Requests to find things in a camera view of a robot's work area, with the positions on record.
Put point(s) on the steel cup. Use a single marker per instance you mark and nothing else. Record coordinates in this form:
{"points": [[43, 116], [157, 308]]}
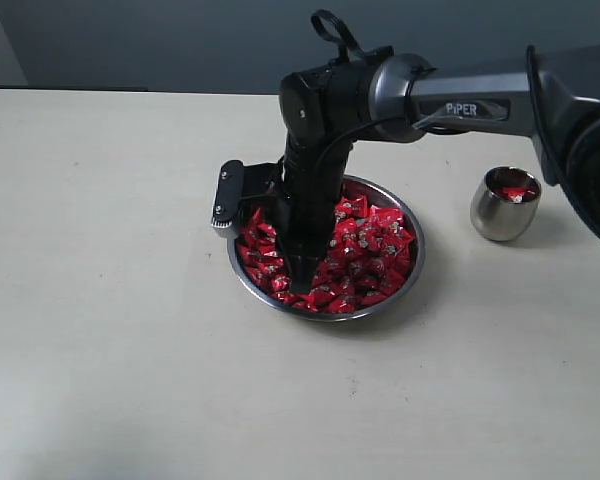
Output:
{"points": [[496, 219]]}

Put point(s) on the round steel bowl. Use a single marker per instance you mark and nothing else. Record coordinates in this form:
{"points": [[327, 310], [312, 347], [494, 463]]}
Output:
{"points": [[377, 196]]}

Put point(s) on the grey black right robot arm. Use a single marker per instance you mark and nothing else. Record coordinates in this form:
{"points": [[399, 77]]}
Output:
{"points": [[553, 99]]}

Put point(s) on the red candy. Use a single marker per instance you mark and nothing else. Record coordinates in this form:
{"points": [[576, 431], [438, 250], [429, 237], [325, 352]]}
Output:
{"points": [[517, 195]]}

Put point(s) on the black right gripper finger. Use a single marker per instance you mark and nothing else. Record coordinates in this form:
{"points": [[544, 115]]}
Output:
{"points": [[302, 269]]}

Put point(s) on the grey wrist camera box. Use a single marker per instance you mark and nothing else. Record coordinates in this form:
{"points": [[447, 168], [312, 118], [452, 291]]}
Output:
{"points": [[228, 196]]}

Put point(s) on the pile of red candies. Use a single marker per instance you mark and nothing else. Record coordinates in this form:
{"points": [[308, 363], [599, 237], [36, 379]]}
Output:
{"points": [[367, 261]]}

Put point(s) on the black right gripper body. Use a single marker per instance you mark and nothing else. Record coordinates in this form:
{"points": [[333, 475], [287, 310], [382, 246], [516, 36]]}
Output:
{"points": [[291, 203]]}

